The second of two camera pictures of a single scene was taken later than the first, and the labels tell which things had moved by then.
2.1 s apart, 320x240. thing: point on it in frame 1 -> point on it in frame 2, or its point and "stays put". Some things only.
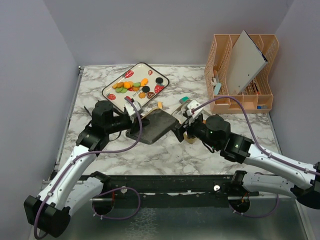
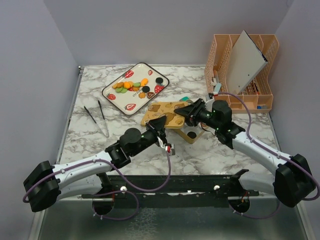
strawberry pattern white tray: x=142 y=83 stays put
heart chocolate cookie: x=150 y=94 stays put
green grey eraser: x=184 y=99 stays put
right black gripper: x=179 y=129 -> x=192 y=111
